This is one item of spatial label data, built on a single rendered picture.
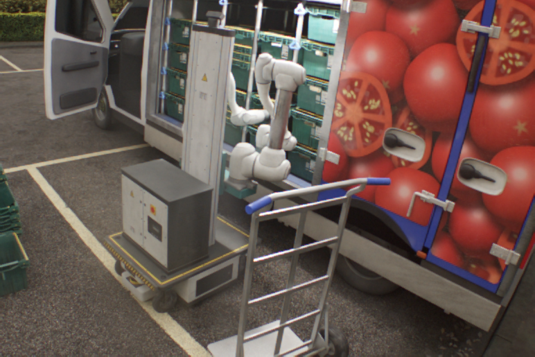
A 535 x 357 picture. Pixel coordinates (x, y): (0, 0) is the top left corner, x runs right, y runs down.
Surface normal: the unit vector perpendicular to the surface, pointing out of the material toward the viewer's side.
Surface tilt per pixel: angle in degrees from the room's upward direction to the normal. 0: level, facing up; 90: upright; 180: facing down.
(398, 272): 90
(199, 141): 90
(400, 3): 90
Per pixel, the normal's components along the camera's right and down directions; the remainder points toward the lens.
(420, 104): -0.67, 0.18
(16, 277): 0.68, 0.43
